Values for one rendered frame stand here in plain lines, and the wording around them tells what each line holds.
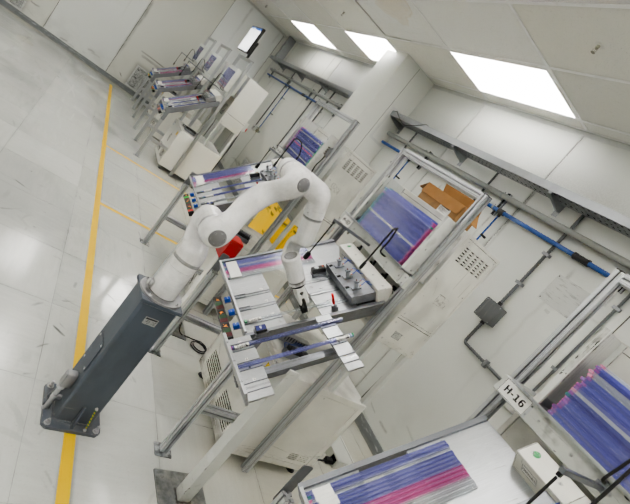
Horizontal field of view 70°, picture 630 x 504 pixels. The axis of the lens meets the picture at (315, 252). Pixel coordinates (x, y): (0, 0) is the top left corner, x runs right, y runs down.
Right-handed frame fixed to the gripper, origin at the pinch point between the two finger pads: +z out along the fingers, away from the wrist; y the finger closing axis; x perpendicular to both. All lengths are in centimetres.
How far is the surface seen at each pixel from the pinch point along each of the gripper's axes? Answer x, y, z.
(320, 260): -23.7, 40.8, 5.7
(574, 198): -211, 42, 29
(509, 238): -190, 77, 74
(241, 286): 24.1, 31.1, -2.6
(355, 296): -25.4, -5.9, -0.1
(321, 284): -15.7, 17.7, 4.3
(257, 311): 21.3, 7.1, -2.2
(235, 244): 17, 90, 6
